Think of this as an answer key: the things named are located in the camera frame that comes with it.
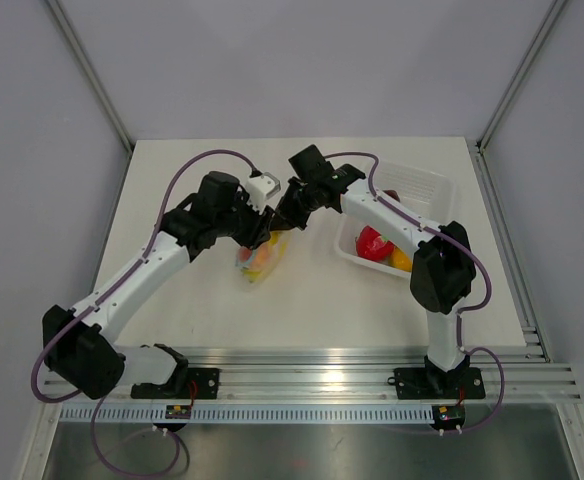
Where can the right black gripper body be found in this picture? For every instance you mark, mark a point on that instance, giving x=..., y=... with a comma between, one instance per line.
x=315, y=205

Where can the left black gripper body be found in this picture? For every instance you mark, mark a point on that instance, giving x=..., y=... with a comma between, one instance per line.
x=241, y=222

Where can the yellow banana bunch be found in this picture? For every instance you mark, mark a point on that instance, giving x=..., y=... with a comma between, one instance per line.
x=267, y=265

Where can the orange peach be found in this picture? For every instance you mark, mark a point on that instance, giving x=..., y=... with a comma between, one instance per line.
x=256, y=259

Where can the clear zip top bag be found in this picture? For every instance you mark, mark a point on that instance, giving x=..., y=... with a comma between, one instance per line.
x=262, y=260

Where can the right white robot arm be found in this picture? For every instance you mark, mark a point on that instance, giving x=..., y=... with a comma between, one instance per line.
x=442, y=271

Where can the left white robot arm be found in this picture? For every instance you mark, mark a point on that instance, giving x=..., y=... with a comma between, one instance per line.
x=80, y=342

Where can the dark red apple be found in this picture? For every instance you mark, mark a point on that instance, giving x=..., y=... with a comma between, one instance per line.
x=392, y=194

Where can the red dragon fruit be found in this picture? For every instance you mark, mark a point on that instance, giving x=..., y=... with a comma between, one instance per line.
x=371, y=245

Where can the white plastic basket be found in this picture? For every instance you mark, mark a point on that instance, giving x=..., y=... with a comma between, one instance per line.
x=427, y=199

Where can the orange green mango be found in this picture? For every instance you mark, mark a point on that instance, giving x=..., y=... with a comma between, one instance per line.
x=399, y=260

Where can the left small circuit board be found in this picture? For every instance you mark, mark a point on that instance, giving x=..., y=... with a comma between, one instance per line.
x=178, y=412

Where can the small circuit board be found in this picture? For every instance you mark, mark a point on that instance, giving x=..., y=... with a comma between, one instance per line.
x=449, y=416
x=178, y=412

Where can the right small circuit board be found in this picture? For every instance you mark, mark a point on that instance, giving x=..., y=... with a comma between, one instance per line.
x=449, y=416

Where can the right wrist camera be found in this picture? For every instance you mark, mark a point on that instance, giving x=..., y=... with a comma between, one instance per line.
x=310, y=165

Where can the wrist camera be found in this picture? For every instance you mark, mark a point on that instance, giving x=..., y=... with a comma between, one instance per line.
x=310, y=165
x=260, y=188

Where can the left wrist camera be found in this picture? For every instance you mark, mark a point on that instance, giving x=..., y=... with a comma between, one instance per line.
x=260, y=188

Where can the left aluminium corner post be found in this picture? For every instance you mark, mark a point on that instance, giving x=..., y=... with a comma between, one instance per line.
x=70, y=36

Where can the aluminium corner post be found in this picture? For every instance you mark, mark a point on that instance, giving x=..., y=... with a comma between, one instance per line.
x=525, y=65
x=70, y=36

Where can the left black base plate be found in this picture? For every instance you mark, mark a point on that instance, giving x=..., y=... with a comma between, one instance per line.
x=200, y=383

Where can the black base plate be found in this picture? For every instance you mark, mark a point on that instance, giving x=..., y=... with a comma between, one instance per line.
x=418, y=383
x=200, y=383

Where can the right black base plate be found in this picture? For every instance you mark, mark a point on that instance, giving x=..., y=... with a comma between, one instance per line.
x=418, y=383

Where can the white slotted cable duct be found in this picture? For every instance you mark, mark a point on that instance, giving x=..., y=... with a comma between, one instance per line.
x=254, y=414

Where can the aluminium rail beam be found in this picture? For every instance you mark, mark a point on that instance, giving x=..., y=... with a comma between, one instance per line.
x=359, y=375

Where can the right aluminium corner post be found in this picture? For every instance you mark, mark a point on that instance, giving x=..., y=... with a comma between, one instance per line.
x=525, y=65

